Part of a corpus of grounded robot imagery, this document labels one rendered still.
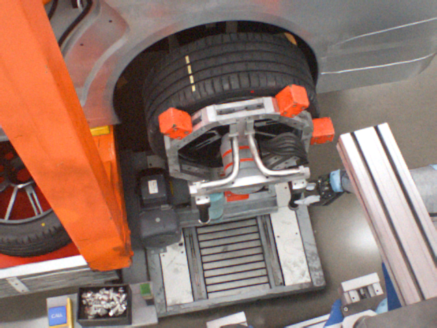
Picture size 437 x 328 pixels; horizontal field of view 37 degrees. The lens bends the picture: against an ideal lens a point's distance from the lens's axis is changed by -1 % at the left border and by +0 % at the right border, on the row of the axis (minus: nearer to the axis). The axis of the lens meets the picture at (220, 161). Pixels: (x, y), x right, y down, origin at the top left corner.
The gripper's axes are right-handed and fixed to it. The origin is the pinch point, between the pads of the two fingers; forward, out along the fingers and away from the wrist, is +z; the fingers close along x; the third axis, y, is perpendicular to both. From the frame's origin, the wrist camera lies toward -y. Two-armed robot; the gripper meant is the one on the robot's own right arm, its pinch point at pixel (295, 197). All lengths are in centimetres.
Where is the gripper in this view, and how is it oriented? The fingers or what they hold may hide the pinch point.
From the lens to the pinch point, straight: 242.3
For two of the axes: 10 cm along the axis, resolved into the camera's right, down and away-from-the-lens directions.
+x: 2.2, 8.8, -4.3
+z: -9.8, 2.0, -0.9
